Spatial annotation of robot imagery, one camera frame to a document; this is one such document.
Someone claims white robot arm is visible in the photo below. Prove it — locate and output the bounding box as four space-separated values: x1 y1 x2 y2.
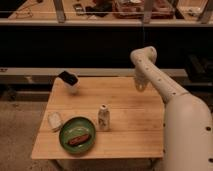
130 46 213 171

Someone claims white patterned bottle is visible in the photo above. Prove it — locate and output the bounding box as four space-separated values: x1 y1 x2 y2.
98 105 110 131

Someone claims wooden table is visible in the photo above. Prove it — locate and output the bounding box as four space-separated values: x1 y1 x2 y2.
30 76 172 161

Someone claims green plate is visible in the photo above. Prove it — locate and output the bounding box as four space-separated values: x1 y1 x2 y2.
59 117 96 155

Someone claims red sausage on plate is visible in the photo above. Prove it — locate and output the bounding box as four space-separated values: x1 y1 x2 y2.
68 134 90 146

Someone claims white sponge block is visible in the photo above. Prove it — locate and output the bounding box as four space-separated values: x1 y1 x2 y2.
48 112 63 132

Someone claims red tray on shelf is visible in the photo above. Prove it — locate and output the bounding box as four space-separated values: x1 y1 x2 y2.
113 0 175 19

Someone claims black box at right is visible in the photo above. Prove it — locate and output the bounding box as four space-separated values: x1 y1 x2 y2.
185 55 213 82

